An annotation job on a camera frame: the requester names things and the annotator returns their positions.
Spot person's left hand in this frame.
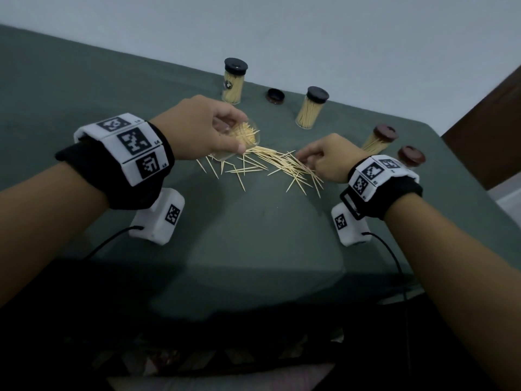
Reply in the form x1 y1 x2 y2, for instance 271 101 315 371
150 95 249 161

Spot person's right hand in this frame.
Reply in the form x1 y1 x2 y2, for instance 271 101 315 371
295 133 369 184

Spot clear plastic toothpick jar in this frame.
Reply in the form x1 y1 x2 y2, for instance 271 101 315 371
211 117 261 162

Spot person's right forearm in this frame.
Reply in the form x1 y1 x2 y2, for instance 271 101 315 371
384 193 521 391

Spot person's left forearm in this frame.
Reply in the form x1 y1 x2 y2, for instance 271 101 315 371
0 162 111 310

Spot bundle of toothpicks in jar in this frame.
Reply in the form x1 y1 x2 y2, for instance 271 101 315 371
227 122 259 149

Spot pile of loose toothpicks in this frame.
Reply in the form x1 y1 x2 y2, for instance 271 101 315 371
196 146 325 199

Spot plain black-lid toothpick jar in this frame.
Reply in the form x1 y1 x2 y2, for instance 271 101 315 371
295 86 330 130

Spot labelled black-lid toothpick jar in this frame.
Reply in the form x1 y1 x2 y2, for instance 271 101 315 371
221 57 249 105

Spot brown-lid toothpick jar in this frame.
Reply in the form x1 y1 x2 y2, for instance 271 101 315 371
361 124 399 155

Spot black white marker wristband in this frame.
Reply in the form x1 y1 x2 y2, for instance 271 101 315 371
55 112 176 211
339 155 423 221

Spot brown jar lid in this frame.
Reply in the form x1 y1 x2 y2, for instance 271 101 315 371
397 145 427 168

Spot brown wooden door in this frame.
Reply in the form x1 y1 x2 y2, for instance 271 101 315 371
441 64 521 191

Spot patterned fabric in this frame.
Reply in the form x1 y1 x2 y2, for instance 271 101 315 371
91 332 340 377

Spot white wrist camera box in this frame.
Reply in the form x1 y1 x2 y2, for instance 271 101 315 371
129 187 186 246
331 202 373 247

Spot black camera cable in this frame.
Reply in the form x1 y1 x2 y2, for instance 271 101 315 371
361 231 412 381
81 225 145 262

